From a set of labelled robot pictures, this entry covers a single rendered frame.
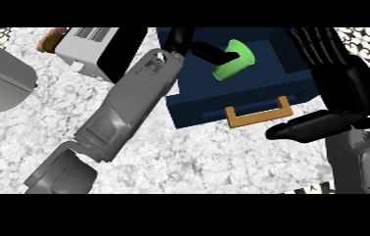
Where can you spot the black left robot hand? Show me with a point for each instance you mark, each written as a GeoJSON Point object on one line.
{"type": "Point", "coordinates": [206, 51]}

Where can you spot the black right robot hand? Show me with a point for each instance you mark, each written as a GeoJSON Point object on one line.
{"type": "Point", "coordinates": [342, 80]}

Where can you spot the green cup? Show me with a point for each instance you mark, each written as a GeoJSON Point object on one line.
{"type": "Point", "coordinates": [236, 67]}

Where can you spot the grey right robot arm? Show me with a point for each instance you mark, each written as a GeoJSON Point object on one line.
{"type": "Point", "coordinates": [349, 165]}

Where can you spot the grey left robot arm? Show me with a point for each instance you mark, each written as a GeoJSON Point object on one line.
{"type": "Point", "coordinates": [130, 96]}

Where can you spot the navy blue open drawer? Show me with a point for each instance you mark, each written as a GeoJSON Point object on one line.
{"type": "Point", "coordinates": [270, 76]}

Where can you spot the navy blue drawer front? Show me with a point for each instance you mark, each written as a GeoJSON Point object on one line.
{"type": "Point", "coordinates": [202, 111]}

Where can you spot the white and black appliance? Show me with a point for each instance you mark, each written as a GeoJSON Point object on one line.
{"type": "Point", "coordinates": [87, 50]}

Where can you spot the brown round object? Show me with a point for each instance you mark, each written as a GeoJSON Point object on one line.
{"type": "Point", "coordinates": [47, 42]}

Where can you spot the grey rounded object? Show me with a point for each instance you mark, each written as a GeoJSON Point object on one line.
{"type": "Point", "coordinates": [15, 83]}

